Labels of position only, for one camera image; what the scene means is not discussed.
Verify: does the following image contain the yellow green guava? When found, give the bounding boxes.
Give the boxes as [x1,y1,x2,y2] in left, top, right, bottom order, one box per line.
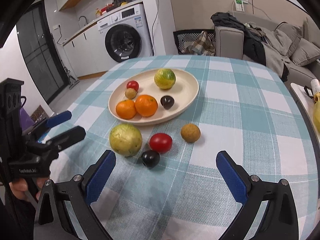
[109,124,143,157]

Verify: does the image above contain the dark plum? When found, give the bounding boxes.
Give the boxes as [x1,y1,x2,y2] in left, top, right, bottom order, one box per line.
[160,95,175,109]
[140,150,160,168]

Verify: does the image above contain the small brown longan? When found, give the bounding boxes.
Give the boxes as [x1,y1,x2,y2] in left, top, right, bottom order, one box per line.
[125,88,137,100]

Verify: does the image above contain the brown round fruit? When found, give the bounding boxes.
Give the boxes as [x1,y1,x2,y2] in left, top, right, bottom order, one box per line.
[181,124,201,143]

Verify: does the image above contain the large orange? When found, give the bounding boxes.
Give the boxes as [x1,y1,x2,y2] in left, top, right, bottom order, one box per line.
[135,95,158,117]

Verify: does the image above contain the person's left hand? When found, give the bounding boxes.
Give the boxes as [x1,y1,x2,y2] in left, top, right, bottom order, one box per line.
[9,177,49,202]

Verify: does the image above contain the small orange mandarin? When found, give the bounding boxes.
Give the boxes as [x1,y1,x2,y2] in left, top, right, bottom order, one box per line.
[116,100,137,120]

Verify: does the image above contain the dark glass door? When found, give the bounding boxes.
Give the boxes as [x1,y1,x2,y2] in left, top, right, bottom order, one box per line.
[16,0,68,104]

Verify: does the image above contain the teal checked tablecloth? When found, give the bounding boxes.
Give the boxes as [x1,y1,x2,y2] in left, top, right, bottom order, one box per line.
[49,55,318,239]

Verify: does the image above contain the small red tomato on plate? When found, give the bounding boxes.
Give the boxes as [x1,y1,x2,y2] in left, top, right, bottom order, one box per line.
[126,80,139,91]

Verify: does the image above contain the large red tomato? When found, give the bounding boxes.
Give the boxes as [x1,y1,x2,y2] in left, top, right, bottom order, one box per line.
[149,133,172,154]

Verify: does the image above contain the white kitchen counter cabinet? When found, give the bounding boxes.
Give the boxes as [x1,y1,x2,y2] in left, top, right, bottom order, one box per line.
[64,24,109,77]

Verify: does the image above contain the cream oval plate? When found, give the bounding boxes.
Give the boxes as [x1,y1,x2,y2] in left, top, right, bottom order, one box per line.
[108,69,199,126]

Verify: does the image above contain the dark plum on plate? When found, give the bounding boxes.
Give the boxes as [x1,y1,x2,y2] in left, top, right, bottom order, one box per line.
[160,95,175,109]

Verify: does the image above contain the green yellow citrus on plate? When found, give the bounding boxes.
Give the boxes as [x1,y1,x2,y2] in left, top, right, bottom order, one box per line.
[153,68,176,90]

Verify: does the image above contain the white side table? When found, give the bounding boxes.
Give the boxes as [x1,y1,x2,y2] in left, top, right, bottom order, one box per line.
[290,78,320,140]

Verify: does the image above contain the white washing machine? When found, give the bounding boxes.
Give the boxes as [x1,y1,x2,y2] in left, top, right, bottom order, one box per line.
[97,3,153,63]

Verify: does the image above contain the plaid cloth on chair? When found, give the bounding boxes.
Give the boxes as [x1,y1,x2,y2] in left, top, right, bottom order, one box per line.
[183,31,216,56]

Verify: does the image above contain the black patterned chair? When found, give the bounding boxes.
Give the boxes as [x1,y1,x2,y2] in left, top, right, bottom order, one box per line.
[173,29,215,54]

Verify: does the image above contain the grey sofa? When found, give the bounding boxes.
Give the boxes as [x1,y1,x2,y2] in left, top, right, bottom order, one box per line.
[228,12,319,87]

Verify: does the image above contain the black clothes on sofa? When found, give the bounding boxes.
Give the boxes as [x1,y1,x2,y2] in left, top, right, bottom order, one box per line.
[210,12,266,65]

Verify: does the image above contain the grey sofa cushion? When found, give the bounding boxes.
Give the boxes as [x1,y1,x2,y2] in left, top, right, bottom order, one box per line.
[290,38,320,67]

